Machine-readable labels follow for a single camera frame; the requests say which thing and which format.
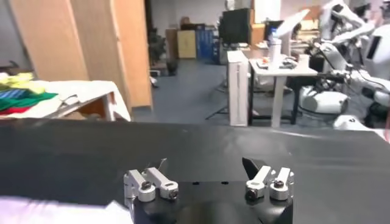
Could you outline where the black trash bin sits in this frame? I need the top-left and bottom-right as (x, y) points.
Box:
(166, 57), (179, 76)

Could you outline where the green garment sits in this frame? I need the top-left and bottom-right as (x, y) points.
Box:
(0, 92), (59, 112)

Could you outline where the white standing desk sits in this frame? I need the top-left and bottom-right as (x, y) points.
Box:
(249, 57), (319, 128)

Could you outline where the lavender t-shirt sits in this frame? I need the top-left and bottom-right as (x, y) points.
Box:
(0, 196), (135, 224)

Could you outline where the white thermos bottle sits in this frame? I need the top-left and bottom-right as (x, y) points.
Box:
(268, 38), (283, 69)

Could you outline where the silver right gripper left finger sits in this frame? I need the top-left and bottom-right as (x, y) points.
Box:
(123, 166), (180, 203)

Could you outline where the blue cabinet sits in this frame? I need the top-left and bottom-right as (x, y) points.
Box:
(196, 29), (216, 60)

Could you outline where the white paper cup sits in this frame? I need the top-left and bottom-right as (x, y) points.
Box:
(298, 54), (311, 69)

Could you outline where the yellow-green garment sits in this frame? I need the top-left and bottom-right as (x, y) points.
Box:
(0, 72), (46, 95)

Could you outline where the white side table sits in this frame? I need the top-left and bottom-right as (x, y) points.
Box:
(0, 79), (132, 122)

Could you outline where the beige cabinet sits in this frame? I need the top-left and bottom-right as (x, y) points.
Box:
(177, 29), (197, 59)

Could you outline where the large black table cover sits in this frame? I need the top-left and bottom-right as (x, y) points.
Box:
(0, 117), (390, 224)

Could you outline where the clear water bottle blue cap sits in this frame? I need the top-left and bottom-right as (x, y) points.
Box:
(268, 26), (280, 42)

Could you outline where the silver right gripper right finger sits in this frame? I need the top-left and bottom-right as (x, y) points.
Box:
(242, 157), (295, 201)

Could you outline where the blue striped garment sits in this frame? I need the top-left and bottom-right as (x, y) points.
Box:
(0, 88), (31, 100)

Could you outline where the tall white cardboard box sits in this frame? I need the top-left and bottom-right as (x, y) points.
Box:
(227, 50), (250, 127)

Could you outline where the bamboo folding screen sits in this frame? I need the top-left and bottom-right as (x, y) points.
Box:
(9, 0), (153, 112)

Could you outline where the red garment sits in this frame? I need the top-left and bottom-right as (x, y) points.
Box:
(0, 105), (33, 116)

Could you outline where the black monitor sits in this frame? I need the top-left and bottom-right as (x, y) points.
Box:
(221, 8), (252, 46)

